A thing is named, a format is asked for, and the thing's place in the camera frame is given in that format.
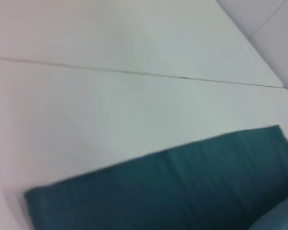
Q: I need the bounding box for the teal t-shirt with FREE print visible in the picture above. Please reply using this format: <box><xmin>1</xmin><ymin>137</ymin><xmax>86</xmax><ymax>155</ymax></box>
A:
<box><xmin>23</xmin><ymin>124</ymin><xmax>288</xmax><ymax>230</ymax></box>

